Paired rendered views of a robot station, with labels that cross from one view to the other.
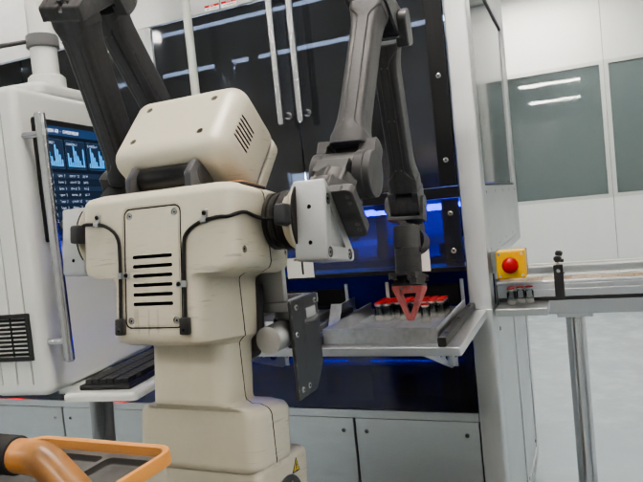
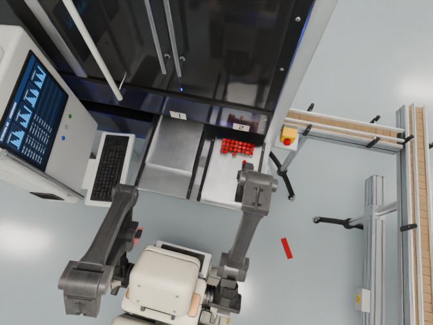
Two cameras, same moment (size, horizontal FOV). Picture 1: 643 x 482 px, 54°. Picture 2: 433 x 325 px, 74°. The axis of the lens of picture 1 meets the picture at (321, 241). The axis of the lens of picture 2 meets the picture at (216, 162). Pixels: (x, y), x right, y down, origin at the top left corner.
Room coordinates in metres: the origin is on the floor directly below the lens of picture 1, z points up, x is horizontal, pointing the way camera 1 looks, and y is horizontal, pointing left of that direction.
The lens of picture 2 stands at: (1.01, 0.01, 2.35)
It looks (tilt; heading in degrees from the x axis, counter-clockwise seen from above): 69 degrees down; 349
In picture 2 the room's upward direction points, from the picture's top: 1 degrees clockwise
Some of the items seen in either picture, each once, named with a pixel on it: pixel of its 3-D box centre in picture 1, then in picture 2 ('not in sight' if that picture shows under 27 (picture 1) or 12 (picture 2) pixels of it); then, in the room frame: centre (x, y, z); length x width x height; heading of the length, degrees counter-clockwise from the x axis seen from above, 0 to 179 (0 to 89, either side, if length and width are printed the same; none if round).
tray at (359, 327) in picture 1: (399, 320); (232, 170); (1.51, -0.17, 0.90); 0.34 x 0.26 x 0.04; 157
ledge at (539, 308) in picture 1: (522, 307); (286, 138); (1.66, -0.52, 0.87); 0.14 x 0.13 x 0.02; 158
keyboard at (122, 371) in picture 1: (146, 362); (109, 166); (1.68, 0.50, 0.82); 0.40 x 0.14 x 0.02; 165
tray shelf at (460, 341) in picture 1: (341, 329); (203, 159); (1.61, -0.03, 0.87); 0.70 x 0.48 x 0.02; 68
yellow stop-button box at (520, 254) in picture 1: (512, 263); (288, 134); (1.62, -0.49, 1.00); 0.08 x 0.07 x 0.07; 158
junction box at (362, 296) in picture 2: not in sight; (362, 300); (0.73, -0.81, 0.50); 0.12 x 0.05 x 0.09; 158
